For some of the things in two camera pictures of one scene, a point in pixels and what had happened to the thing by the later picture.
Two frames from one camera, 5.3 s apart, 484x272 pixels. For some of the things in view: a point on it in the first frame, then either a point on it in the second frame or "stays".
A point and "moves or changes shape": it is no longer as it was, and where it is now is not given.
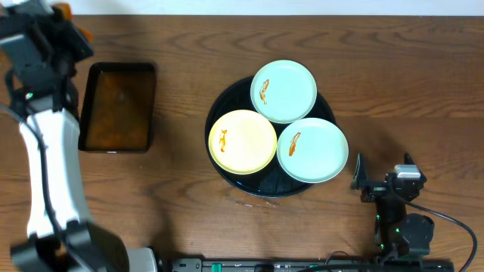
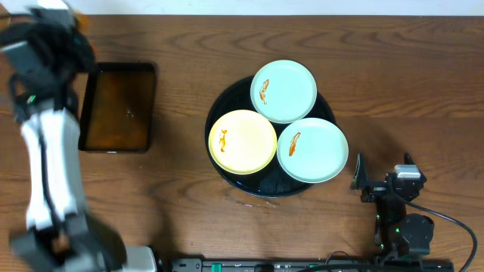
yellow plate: (242, 141) stays
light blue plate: (283, 91) stays
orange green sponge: (63, 11) moves or changes shape
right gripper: (374, 192) stays
